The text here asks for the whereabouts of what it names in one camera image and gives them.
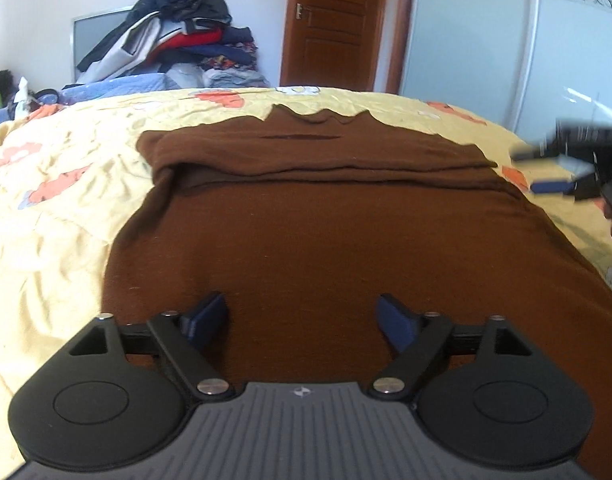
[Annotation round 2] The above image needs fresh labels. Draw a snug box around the brown knit sweater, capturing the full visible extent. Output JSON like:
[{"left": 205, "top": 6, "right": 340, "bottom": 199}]
[{"left": 102, "top": 105, "right": 612, "bottom": 479}]

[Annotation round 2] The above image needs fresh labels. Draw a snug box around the pile of mixed clothes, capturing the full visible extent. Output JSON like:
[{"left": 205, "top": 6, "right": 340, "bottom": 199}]
[{"left": 76, "top": 0, "right": 269, "bottom": 89}]

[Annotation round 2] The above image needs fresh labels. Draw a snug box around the white sliding wardrobe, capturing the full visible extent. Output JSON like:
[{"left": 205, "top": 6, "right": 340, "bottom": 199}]
[{"left": 399, "top": 0, "right": 612, "bottom": 142}]

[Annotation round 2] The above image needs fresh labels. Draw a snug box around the yellow floral bed quilt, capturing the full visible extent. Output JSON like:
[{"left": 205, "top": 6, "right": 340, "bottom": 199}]
[{"left": 0, "top": 87, "right": 612, "bottom": 479}]

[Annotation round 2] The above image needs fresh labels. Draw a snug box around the blue quilted blanket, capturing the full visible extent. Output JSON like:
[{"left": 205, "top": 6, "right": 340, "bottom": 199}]
[{"left": 0, "top": 70, "right": 180, "bottom": 125}]

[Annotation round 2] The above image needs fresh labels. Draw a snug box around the brown wooden door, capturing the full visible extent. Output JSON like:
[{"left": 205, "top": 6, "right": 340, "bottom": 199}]
[{"left": 280, "top": 0, "right": 413, "bottom": 92}]

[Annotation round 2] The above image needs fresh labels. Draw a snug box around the grey flat monitor screen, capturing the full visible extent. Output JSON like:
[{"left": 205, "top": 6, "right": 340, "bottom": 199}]
[{"left": 70, "top": 6, "right": 130, "bottom": 82}]

